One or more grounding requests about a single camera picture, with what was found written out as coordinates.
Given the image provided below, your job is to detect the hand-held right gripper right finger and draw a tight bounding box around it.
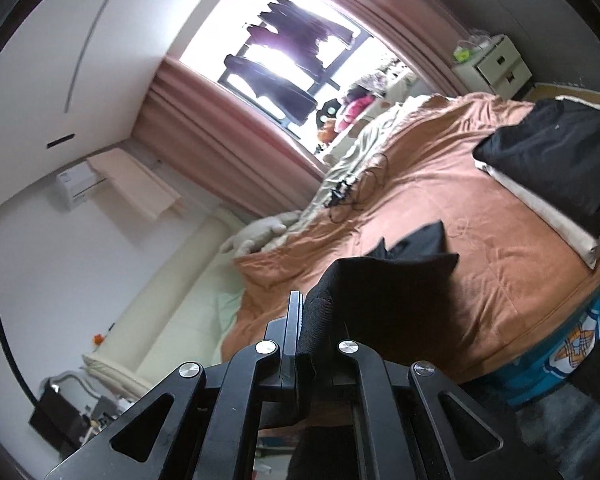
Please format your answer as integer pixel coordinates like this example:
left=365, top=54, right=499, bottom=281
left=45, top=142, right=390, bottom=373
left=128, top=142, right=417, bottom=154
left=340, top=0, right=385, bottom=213
left=330, top=340, right=566, bottom=480

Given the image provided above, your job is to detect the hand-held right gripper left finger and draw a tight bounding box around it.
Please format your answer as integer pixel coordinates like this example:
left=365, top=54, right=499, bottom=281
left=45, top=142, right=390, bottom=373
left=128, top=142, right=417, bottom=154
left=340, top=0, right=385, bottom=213
left=45, top=290, right=306, bottom=480

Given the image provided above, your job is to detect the black shirt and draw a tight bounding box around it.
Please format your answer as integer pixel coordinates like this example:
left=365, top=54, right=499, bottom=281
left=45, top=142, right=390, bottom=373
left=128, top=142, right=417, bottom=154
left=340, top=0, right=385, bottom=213
left=287, top=221, right=461, bottom=480

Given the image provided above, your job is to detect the folded black clothes stack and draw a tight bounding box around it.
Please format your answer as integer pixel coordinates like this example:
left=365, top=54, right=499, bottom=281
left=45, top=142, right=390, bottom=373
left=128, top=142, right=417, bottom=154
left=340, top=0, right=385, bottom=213
left=472, top=97, right=600, bottom=238

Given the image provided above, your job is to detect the pale green pillow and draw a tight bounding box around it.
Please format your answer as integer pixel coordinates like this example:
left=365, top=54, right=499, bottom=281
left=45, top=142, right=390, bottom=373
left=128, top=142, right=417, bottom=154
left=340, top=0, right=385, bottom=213
left=212, top=287, right=251, bottom=331

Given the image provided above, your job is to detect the beige plush toy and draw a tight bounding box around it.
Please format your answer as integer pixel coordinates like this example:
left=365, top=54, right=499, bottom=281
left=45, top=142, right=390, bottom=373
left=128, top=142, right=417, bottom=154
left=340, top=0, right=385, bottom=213
left=220, top=210, right=301, bottom=256

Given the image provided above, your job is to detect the cream bed headboard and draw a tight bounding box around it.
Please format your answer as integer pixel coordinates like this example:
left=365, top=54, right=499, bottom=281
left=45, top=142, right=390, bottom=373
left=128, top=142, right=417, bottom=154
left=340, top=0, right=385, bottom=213
left=82, top=205, right=251, bottom=396

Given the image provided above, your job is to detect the orange blanket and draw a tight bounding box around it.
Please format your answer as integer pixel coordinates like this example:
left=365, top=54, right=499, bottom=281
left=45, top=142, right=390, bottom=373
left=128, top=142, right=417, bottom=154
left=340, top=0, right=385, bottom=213
left=220, top=92, right=600, bottom=386

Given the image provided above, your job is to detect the beige hanging cloth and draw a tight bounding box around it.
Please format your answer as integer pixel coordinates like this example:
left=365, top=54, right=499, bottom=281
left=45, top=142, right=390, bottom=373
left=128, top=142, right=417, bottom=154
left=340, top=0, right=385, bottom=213
left=86, top=149, right=186, bottom=221

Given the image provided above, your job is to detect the black penguin plush toy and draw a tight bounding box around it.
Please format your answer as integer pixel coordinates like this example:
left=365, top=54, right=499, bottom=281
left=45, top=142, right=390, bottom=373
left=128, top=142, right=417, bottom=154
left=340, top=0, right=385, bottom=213
left=316, top=100, right=341, bottom=126

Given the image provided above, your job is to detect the pink plush toy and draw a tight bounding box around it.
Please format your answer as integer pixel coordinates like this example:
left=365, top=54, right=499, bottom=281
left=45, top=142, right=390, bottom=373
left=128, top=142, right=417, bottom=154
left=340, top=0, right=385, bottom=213
left=337, top=97, right=371, bottom=131

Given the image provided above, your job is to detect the long dark hanging coat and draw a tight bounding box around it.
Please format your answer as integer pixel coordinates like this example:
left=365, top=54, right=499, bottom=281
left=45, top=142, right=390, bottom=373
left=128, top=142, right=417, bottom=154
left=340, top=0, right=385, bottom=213
left=224, top=55, right=317, bottom=126

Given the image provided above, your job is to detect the folded beige cloth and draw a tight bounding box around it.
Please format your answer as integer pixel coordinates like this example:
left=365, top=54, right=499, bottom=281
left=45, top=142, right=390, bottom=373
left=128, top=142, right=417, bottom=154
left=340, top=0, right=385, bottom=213
left=475, top=94, right=600, bottom=270

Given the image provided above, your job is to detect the black box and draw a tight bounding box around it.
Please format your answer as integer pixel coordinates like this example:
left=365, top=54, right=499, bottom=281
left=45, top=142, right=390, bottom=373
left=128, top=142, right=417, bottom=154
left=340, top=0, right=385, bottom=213
left=28, top=387, right=93, bottom=453

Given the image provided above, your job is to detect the white air conditioner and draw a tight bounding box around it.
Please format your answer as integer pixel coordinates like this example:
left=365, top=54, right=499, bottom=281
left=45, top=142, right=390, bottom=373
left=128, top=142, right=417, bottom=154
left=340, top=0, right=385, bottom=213
left=55, top=160, right=108, bottom=211

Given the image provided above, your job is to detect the white nightstand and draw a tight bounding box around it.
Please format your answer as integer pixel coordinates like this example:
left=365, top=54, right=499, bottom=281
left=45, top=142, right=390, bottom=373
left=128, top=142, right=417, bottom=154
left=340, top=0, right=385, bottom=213
left=452, top=34, right=533, bottom=95

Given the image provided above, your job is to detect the black cable bundle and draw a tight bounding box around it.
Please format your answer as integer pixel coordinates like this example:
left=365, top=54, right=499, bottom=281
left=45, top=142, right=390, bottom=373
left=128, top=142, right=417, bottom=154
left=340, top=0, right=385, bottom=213
left=327, top=152, right=391, bottom=223

